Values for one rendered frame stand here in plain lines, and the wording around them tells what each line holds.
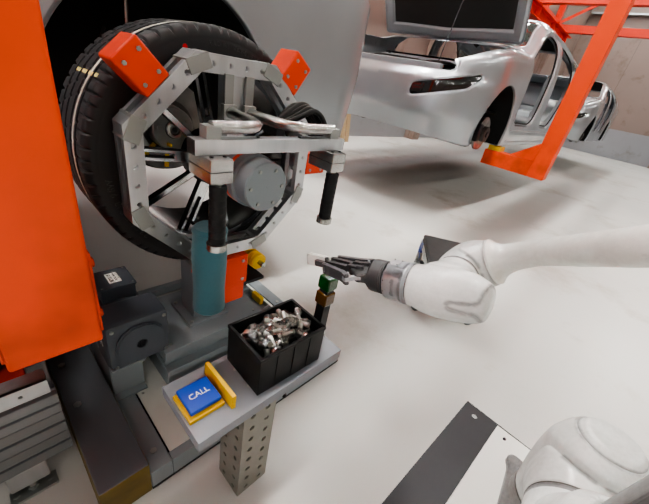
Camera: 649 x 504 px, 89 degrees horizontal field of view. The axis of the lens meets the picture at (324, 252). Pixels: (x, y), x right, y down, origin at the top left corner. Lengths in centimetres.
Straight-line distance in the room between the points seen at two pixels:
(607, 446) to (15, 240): 104
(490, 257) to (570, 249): 15
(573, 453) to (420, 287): 37
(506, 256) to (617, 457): 37
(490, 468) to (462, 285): 50
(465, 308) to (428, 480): 51
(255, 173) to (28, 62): 42
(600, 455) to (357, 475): 76
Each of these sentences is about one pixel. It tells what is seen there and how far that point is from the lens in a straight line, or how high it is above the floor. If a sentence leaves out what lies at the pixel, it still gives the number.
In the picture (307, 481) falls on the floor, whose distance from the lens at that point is 127.
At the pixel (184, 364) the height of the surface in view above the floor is 17.
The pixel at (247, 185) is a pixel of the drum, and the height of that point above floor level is 86.
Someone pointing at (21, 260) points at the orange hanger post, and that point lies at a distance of 77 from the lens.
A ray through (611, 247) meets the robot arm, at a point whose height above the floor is 98.
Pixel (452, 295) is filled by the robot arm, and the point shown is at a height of 82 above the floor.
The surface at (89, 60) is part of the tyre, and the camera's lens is 103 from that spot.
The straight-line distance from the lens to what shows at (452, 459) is 109.
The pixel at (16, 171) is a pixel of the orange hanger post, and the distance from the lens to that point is 71.
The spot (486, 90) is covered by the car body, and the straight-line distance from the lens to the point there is 351.
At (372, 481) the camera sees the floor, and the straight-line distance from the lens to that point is 132.
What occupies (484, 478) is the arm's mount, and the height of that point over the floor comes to 39.
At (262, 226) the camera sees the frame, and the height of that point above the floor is 65.
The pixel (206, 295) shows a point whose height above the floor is 55.
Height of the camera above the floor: 113
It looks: 28 degrees down
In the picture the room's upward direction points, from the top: 11 degrees clockwise
